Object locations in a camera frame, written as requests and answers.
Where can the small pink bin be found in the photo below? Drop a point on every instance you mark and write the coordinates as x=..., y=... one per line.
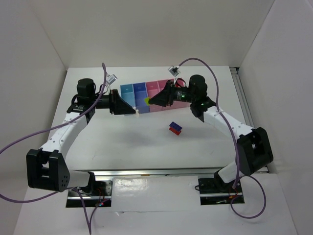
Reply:
x=152, y=89

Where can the dark blue bin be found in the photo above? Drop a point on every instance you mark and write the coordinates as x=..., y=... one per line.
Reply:
x=140, y=94

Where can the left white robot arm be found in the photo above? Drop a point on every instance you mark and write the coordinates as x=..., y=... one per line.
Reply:
x=46, y=166

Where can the aluminium front rail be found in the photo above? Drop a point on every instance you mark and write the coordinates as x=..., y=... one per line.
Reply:
x=154, y=172

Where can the light blue bin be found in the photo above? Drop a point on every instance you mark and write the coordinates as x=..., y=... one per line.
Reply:
x=127, y=94

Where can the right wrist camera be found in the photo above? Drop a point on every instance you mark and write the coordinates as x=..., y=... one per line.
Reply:
x=174, y=71

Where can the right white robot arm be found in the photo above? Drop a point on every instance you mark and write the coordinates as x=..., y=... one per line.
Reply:
x=206, y=110

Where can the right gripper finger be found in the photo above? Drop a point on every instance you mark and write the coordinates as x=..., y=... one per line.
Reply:
x=166, y=92
x=160, y=100

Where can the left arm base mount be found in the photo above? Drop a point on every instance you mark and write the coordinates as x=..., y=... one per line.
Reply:
x=99, y=196

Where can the yellow green lego block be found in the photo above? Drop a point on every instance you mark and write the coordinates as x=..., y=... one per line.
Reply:
x=146, y=100

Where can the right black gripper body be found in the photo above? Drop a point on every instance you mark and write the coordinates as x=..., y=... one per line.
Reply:
x=170, y=92

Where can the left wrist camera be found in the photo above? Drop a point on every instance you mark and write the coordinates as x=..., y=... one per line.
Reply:
x=111, y=79

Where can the blue lego brick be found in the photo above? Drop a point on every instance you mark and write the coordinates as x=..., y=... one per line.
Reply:
x=175, y=126

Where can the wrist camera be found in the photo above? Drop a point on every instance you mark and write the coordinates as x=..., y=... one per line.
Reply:
x=174, y=71
x=111, y=79

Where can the red lego under blue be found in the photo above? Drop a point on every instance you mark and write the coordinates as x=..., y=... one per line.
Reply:
x=175, y=131

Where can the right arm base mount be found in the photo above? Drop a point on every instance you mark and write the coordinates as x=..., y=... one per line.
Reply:
x=210, y=194

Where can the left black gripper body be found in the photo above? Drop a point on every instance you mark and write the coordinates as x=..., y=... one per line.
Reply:
x=114, y=102

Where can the large pink bin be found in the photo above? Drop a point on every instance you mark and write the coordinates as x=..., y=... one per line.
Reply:
x=176, y=104

